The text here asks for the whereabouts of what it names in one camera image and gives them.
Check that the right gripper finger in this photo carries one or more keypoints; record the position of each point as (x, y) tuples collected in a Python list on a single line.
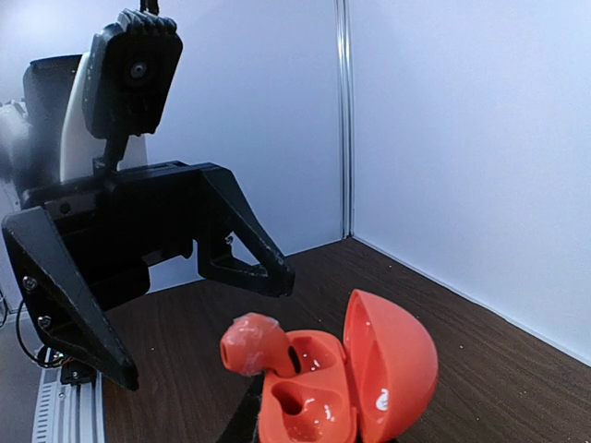
[(243, 426)]

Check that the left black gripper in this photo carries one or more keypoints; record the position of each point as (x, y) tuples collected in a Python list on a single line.
[(97, 238)]

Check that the orange round case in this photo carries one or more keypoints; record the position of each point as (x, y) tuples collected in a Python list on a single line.
[(370, 385)]

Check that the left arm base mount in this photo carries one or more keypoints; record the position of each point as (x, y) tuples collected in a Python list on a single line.
[(70, 371)]

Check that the front aluminium rail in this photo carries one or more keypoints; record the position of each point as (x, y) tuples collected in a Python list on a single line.
[(66, 413)]

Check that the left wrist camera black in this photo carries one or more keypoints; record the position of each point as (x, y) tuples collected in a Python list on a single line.
[(131, 65)]

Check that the right aluminium frame post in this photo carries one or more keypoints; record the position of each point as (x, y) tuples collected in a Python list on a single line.
[(346, 114)]

